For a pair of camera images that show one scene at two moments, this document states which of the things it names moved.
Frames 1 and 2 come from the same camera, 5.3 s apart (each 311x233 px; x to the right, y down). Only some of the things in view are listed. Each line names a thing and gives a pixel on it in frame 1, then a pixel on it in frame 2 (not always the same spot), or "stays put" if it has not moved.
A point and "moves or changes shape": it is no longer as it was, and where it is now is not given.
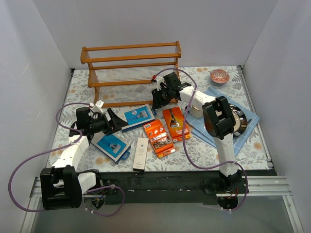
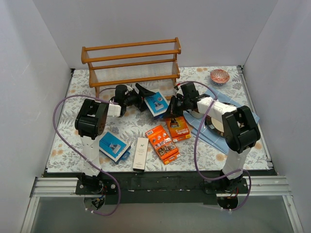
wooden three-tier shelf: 123,75 stays put
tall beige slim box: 140,153 stays put
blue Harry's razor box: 138,117 to 156,103
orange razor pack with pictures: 159,138 moves or changes shape
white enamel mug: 196,110 stays put
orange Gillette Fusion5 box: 175,120 stays put
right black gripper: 158,96 to 175,104
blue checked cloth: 197,125 stays put
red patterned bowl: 219,76 stays put
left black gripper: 109,122 to 140,99
